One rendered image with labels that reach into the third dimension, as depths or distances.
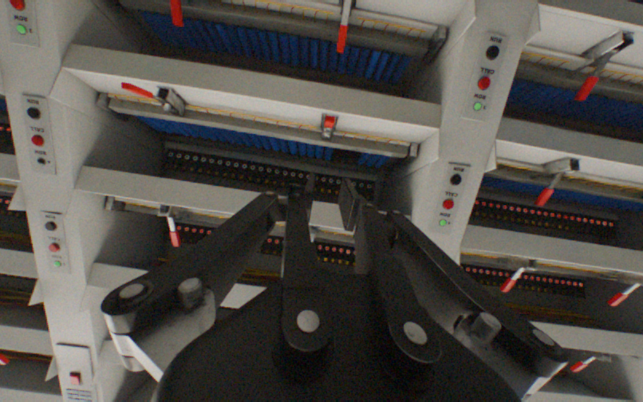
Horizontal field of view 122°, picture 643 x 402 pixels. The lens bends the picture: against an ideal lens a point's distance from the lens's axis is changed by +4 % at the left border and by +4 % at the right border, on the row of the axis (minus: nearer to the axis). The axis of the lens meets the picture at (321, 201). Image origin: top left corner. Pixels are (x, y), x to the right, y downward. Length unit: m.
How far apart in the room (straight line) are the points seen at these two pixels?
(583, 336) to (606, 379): 0.31
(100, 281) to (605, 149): 0.97
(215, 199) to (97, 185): 0.21
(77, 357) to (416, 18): 0.95
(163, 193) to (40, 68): 0.25
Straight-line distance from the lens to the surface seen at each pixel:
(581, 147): 0.55
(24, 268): 0.70
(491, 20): 0.45
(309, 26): 0.44
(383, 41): 0.45
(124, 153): 0.59
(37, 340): 0.81
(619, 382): 1.05
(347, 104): 0.34
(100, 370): 0.75
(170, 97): 0.41
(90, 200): 0.56
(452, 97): 0.39
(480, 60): 0.42
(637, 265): 0.74
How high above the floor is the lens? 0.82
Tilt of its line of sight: 12 degrees up
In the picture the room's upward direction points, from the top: 171 degrees counter-clockwise
